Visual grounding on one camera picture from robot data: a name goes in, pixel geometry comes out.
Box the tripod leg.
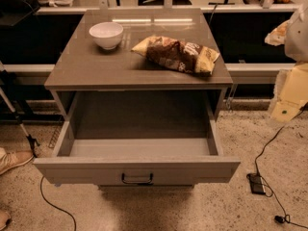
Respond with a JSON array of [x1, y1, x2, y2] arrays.
[[0, 87, 39, 158]]

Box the black floor cable right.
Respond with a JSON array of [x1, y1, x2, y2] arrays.
[[254, 108, 308, 230]]

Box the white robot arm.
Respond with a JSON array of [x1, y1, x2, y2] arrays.
[[265, 3, 308, 122]]

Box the wire basket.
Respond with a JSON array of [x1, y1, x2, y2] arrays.
[[48, 125, 62, 149]]

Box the tan shoe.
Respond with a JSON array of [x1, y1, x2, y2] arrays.
[[0, 210, 11, 231], [0, 147, 34, 175]]

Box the black power adapter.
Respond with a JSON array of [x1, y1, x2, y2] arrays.
[[246, 173, 266, 195]]

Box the grey top drawer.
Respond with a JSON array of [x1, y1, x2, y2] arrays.
[[35, 90, 240, 187]]

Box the brown yellow chip bag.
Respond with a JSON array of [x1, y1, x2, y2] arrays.
[[132, 36, 219, 75]]

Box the white ceramic bowl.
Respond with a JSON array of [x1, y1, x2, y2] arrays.
[[89, 22, 124, 50]]

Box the black floor cable left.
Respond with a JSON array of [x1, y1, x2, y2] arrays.
[[39, 175, 78, 231]]

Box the black floor cable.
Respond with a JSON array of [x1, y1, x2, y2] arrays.
[[39, 175, 78, 231], [254, 108, 308, 230]]

